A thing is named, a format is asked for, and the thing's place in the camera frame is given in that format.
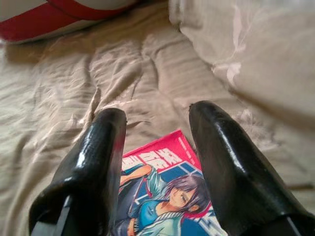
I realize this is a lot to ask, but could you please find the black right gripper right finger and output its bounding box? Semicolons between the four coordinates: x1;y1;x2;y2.
188;100;315;236

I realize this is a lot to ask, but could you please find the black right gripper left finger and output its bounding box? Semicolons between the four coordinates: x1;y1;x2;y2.
28;108;127;236

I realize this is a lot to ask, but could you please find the colourful comic book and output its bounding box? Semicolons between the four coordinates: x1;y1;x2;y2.
108;128;228;236

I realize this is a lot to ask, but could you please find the beige floral bed sheet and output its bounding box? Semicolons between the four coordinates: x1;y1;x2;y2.
0;0;315;236

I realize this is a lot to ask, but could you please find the beige pillow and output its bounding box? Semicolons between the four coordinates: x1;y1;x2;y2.
168;0;315;131

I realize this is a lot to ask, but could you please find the red white striped bolster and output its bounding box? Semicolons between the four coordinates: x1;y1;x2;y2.
0;0;146;45

